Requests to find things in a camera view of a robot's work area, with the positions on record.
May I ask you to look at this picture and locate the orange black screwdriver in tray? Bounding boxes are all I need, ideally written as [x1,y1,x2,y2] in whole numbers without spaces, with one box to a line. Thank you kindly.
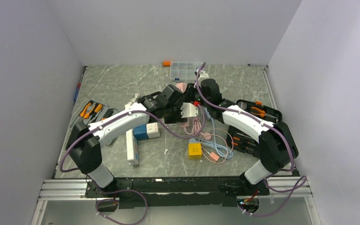
[88,103,103,120]

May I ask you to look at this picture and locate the orange screwdriver at wall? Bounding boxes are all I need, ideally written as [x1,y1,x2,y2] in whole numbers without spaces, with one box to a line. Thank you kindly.
[162,61,171,67]

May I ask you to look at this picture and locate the pink thin cable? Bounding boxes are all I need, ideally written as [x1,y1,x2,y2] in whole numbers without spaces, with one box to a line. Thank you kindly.
[198,128,235,165]

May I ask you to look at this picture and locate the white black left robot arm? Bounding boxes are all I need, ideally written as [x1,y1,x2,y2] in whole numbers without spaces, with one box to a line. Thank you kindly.
[65,84,184,197]

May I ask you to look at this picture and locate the white power strip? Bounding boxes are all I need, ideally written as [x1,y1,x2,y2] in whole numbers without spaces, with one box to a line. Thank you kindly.
[126,129,139,166]

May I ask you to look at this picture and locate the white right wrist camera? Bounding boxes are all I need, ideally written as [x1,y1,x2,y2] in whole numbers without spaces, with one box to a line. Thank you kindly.
[198,70,210,81]

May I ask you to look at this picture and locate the blue cube socket adapter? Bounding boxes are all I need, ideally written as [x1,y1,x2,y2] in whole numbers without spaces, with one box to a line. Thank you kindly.
[133,124,149,141]

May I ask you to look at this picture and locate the orange black pliers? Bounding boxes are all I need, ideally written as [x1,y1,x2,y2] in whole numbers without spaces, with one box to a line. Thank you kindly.
[79,100,94,119]

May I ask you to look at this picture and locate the grey plastic tool tray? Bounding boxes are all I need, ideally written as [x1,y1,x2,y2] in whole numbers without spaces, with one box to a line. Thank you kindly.
[68,100,119,129]

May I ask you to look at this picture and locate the clear plastic organizer box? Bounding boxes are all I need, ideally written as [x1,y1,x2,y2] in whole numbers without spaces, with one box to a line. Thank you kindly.
[170,61,202,82]

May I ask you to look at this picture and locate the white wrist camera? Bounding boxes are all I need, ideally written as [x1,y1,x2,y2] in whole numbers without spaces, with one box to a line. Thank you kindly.
[198,70,210,81]
[180,103,199,118]

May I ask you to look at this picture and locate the black aluminium base frame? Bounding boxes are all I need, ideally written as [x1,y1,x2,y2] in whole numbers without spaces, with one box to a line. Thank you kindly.
[38,176,299,209]

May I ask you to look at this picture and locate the white cube socket adapter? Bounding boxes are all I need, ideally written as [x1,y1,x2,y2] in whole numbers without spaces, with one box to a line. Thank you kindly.
[146,122,160,139]

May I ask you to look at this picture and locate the light blue power strip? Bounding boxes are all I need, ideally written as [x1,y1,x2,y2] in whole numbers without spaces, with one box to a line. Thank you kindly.
[203,108,213,120]

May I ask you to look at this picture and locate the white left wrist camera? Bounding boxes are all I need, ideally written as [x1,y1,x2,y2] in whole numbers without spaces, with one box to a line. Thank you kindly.
[180,103,199,118]

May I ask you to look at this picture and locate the black tool case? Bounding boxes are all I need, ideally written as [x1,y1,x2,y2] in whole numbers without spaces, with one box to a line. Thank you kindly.
[223,99,282,158]

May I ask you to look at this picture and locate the pink cube socket adapter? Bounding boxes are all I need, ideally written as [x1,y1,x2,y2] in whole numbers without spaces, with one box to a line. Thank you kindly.
[208,152,220,163]

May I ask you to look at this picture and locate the white coiled cable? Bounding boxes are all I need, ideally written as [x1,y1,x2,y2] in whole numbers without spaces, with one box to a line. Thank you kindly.
[127,92,141,106]

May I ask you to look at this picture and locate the yellow cube socket adapter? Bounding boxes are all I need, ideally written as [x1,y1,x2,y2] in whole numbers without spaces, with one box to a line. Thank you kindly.
[188,142,203,160]

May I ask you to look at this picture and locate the blue red pen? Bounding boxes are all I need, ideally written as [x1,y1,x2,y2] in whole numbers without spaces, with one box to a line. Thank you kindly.
[73,75,83,103]

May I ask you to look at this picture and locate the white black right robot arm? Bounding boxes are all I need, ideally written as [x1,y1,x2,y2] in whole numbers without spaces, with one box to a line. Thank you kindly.
[184,78,299,195]

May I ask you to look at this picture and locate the pink power strip cable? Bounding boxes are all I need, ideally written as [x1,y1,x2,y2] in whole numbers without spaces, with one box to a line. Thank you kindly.
[180,115,212,140]

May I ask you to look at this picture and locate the pink power strip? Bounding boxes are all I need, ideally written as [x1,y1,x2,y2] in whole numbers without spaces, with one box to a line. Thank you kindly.
[176,82,188,93]

